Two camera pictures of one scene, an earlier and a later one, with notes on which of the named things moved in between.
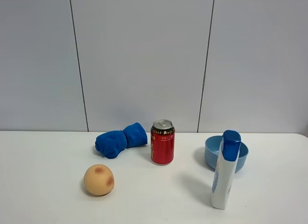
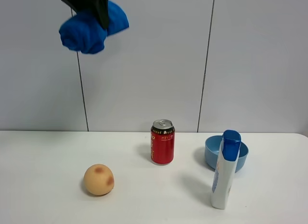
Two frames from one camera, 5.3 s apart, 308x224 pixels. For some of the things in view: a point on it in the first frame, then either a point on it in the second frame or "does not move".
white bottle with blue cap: [224, 171] does not move
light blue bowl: [212, 149] does not move
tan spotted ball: [98, 179] does not move
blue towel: [112, 143] -> [83, 32]
